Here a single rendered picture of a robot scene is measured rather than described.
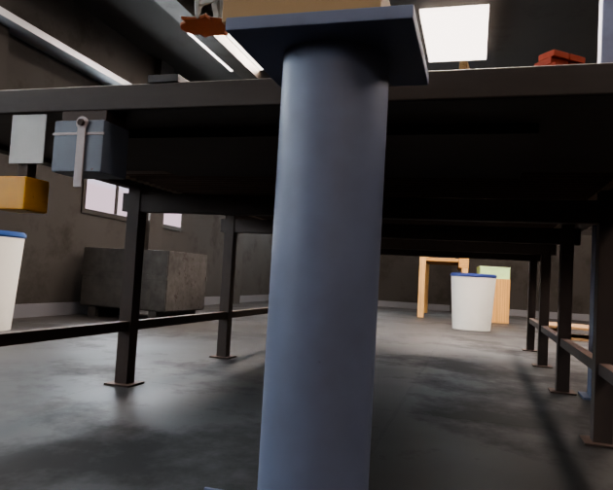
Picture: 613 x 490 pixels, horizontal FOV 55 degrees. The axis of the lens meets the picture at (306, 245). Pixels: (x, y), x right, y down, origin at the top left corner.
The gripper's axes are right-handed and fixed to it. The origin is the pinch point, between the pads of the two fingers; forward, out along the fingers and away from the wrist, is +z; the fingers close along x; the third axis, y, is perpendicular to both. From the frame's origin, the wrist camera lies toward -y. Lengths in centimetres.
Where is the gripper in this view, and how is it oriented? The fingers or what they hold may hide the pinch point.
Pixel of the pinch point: (205, 24)
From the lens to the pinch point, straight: 164.9
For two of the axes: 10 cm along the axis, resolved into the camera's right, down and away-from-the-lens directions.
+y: 9.3, 1.0, -3.5
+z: -1.2, 9.9, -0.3
